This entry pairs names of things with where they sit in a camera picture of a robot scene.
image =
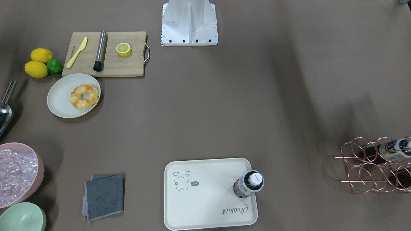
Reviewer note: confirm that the glazed twisted donut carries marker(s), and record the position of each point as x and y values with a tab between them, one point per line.
84	96

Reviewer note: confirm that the cream round plate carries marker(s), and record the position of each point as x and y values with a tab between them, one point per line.
58	98

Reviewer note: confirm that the cream rabbit tray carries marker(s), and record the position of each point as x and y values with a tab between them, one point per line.
199	194

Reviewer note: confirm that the tea bottle on tray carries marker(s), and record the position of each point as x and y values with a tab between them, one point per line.
250	183

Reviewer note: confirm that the bamboo cutting board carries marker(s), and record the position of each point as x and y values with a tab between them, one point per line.
114	64

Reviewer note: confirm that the half lemon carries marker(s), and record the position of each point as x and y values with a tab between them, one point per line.
123	49

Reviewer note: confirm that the steel muddler black tip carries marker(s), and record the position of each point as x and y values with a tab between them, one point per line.
101	51

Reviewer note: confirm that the grey folded cloth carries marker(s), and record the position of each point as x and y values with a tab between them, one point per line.
103	196

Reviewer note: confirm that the yellow plastic knife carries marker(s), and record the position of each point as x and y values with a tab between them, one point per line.
75	55

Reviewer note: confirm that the green lime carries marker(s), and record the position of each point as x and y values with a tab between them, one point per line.
55	66

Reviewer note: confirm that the yellow lemon upper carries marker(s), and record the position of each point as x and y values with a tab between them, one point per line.
41	55

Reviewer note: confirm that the yellow lemon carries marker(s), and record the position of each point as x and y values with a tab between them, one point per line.
41	55
36	69

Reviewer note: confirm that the yellow lemon lower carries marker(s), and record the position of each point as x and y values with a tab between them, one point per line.
36	69

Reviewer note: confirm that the pink bowl of ice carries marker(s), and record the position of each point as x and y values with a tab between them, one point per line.
22	172

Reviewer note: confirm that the tea bottle in rack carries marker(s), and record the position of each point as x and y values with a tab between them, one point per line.
392	151

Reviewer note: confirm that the steel ice scoop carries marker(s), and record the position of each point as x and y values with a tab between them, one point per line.
6	112

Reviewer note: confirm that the green bowl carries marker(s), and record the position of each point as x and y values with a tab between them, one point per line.
23	217

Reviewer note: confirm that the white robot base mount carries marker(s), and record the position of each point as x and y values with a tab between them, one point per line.
189	23

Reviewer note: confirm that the copper wire bottle rack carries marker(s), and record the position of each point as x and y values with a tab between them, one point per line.
363	176

